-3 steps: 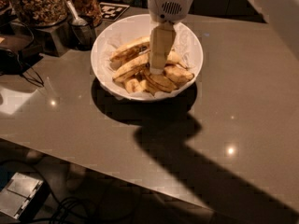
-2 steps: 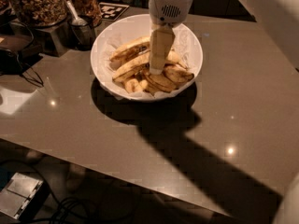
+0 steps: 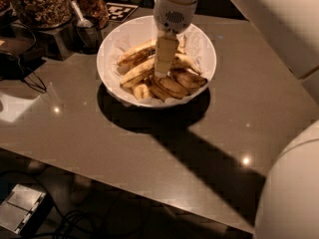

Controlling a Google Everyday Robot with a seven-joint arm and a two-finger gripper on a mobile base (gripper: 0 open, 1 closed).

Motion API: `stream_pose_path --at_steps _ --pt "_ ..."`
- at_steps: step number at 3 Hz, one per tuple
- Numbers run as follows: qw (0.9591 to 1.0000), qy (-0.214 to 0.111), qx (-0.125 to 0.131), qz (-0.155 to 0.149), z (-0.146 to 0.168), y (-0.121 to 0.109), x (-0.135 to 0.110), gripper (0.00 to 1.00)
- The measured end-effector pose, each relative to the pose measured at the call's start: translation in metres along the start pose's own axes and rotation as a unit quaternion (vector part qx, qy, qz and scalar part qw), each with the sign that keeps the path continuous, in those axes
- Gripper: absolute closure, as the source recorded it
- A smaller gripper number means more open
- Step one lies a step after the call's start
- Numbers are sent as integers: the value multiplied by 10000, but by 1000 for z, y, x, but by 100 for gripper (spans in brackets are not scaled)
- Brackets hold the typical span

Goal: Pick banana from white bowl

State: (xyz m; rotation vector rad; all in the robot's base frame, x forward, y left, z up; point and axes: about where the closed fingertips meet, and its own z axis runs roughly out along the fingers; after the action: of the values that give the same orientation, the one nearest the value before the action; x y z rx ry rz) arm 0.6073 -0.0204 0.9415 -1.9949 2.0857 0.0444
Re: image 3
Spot small front left banana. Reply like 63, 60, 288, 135
132, 83, 152, 100

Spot large glass nut jar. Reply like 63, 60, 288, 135
10, 0, 72, 29

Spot front centre banana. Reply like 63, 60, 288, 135
153, 76, 188, 100

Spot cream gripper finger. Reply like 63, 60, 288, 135
155, 31, 179, 78

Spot small front middle banana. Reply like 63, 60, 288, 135
150, 85, 169, 103

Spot black floor cables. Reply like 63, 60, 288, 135
0, 169, 148, 239

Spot white bowl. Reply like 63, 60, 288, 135
96, 14, 217, 110

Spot white plastic spoon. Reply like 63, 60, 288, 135
69, 0, 93, 28

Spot right brown-spotted banana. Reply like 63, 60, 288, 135
170, 69, 207, 90

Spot grey box on floor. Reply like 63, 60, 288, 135
0, 184, 53, 238

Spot metal jar stand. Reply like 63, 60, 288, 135
35, 22, 76, 61

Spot black white marker tag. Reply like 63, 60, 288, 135
107, 2, 138, 23

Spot black device with cable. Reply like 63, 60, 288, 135
0, 22, 48, 94

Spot white paper bowl liner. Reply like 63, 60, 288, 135
107, 23, 211, 107

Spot dark cup with spoon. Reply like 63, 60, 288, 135
73, 17, 102, 55

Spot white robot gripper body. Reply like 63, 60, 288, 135
154, 0, 198, 34

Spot long banana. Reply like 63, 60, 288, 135
120, 54, 201, 88

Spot small banana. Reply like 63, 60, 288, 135
132, 83, 152, 100
150, 85, 169, 103

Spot top back banana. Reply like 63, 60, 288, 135
117, 37, 186, 69

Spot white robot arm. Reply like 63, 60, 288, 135
154, 0, 319, 239

